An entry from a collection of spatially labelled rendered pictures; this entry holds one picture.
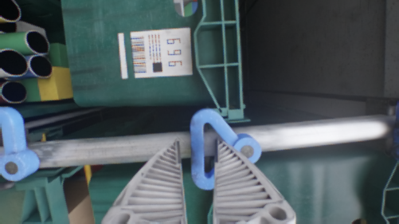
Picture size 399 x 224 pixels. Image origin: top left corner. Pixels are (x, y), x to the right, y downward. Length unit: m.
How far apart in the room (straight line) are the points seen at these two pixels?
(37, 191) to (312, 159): 0.42
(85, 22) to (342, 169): 0.46
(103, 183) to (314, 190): 0.35
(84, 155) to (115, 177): 0.08
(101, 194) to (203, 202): 0.16
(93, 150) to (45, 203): 0.13
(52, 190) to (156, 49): 0.25
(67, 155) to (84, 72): 0.11
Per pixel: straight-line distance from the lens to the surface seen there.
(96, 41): 0.26
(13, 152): 0.28
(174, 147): 0.17
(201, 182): 0.20
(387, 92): 0.62
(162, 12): 0.23
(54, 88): 0.74
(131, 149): 0.21
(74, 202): 0.44
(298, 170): 0.31
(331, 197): 0.37
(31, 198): 0.35
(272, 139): 0.21
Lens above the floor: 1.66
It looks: 1 degrees up
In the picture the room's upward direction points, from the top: 86 degrees clockwise
